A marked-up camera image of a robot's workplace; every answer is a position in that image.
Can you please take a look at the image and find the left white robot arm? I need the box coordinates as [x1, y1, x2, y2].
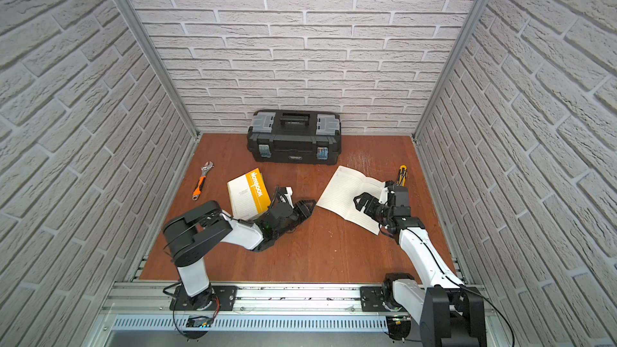
[162, 187, 317, 307]

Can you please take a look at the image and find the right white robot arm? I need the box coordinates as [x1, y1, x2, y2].
[353, 182, 490, 346]

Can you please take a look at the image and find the yellow utility knife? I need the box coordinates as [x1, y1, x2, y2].
[396, 165, 407, 186]

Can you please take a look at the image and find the black plastic toolbox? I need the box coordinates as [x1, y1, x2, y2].
[247, 109, 342, 165]

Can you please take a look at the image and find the orange handled adjustable wrench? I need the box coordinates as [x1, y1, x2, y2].
[192, 162, 214, 201]

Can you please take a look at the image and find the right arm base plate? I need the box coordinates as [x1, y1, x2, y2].
[359, 279, 425, 313]

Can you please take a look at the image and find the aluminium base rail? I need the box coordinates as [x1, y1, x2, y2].
[100, 281, 497, 334]

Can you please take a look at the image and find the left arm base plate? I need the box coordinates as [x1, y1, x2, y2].
[170, 284, 238, 312]

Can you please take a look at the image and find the left aluminium corner post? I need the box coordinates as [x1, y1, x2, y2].
[113, 0, 200, 141]

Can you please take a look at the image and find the aluminium corner post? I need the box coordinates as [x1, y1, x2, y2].
[113, 0, 200, 141]
[413, 0, 509, 140]

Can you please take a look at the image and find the right aluminium corner post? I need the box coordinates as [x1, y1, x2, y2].
[413, 0, 509, 140]

